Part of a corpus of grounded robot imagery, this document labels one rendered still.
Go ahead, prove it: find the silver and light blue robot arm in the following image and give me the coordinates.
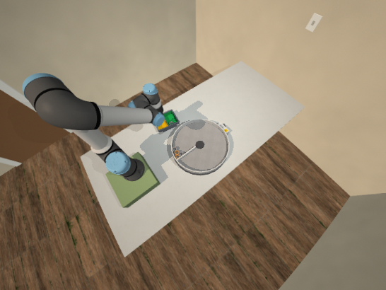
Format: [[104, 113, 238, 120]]
[[22, 73, 165, 181]]

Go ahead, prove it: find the grey round turntable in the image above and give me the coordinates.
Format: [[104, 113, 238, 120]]
[[171, 119, 229, 175]]

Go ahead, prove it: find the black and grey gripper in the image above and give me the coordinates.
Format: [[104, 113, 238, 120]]
[[151, 99, 163, 114]]

